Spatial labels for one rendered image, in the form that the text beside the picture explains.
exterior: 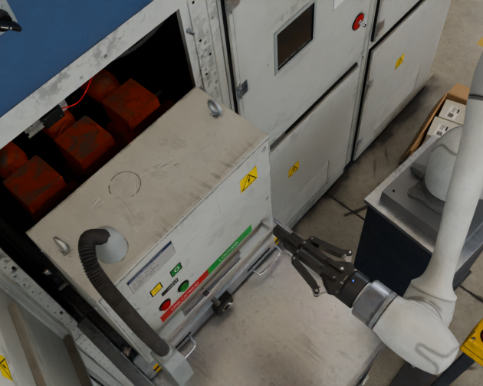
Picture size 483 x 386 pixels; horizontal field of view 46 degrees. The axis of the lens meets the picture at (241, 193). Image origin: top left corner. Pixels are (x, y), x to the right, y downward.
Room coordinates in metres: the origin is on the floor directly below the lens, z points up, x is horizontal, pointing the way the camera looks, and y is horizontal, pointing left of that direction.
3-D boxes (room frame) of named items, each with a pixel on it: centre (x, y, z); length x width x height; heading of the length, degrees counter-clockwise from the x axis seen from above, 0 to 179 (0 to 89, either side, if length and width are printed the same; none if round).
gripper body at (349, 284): (0.43, -0.19, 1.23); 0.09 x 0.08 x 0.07; 41
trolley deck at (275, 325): (0.50, 0.06, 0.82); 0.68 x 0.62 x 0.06; 41
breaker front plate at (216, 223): (0.55, 0.11, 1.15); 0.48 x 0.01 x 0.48; 131
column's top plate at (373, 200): (0.84, -0.64, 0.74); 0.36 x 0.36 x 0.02; 36
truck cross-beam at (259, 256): (0.57, 0.12, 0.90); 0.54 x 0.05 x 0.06; 131
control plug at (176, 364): (0.36, 0.22, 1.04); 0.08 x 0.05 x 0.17; 41
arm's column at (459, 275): (0.84, -0.64, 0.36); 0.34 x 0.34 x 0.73; 36
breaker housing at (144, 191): (0.75, 0.27, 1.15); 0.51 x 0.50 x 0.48; 41
